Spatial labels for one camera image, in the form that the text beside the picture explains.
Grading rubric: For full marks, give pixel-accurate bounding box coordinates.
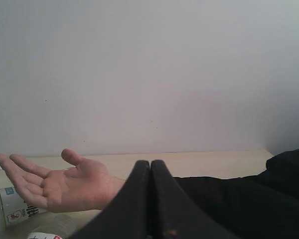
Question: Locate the white cap green label bottle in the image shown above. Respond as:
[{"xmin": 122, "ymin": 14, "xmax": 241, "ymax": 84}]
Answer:
[{"xmin": 0, "ymin": 187, "xmax": 46, "ymax": 233}]

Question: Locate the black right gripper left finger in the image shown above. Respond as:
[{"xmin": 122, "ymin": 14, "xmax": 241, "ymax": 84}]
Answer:
[{"xmin": 71, "ymin": 160, "xmax": 150, "ymax": 239}]

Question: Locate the black sleeved forearm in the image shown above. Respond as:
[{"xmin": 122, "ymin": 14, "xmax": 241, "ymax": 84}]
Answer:
[{"xmin": 175, "ymin": 149, "xmax": 299, "ymax": 239}]

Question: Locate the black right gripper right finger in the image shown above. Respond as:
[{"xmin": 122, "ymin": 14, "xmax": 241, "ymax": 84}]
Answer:
[{"xmin": 151, "ymin": 160, "xmax": 237, "ymax": 239}]

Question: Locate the person's open right hand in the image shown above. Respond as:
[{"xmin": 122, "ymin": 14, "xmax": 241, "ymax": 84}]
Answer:
[{"xmin": 0, "ymin": 149, "xmax": 125, "ymax": 213}]

